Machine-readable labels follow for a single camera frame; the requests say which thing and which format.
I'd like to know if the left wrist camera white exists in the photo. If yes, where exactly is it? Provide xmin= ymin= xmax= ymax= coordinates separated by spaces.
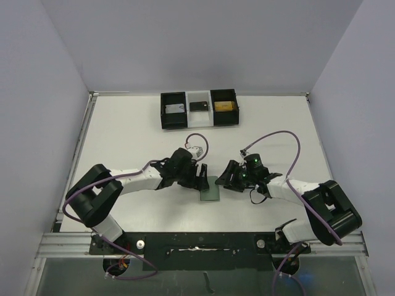
xmin=187 ymin=146 xmax=204 ymax=160

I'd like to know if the black right bin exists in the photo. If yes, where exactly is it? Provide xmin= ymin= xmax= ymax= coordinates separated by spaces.
xmin=210 ymin=89 xmax=239 ymax=126

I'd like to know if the silver card in left bin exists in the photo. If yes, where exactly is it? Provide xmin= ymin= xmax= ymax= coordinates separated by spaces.
xmin=165 ymin=104 xmax=185 ymax=114

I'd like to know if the white middle bin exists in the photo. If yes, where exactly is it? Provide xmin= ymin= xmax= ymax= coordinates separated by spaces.
xmin=185 ymin=91 xmax=214 ymax=128

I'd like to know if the aluminium front rail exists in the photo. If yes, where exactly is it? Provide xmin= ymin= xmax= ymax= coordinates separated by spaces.
xmin=36 ymin=231 xmax=369 ymax=258

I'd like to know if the black card in white bin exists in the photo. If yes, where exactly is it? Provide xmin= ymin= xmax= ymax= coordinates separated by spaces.
xmin=189 ymin=101 xmax=209 ymax=112

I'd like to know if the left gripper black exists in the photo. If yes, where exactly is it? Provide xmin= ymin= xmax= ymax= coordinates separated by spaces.
xmin=175 ymin=161 xmax=208 ymax=191

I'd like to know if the black left bin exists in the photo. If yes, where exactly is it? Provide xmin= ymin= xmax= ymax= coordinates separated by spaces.
xmin=160 ymin=92 xmax=188 ymax=130

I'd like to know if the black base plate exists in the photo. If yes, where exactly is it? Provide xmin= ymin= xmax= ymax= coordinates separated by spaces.
xmin=89 ymin=231 xmax=311 ymax=272

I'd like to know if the gold credit card in bin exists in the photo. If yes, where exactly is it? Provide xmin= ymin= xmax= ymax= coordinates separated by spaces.
xmin=214 ymin=101 xmax=237 ymax=112

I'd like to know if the green card holder wallet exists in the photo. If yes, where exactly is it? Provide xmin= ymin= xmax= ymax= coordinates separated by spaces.
xmin=199 ymin=176 xmax=220 ymax=202

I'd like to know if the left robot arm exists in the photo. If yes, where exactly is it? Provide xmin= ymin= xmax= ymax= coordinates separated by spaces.
xmin=62 ymin=146 xmax=209 ymax=253

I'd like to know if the black bin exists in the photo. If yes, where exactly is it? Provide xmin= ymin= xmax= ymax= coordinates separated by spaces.
xmin=160 ymin=92 xmax=188 ymax=130
xmin=210 ymin=89 xmax=239 ymax=126

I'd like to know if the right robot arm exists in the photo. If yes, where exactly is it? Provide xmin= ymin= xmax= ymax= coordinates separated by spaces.
xmin=215 ymin=154 xmax=362 ymax=252

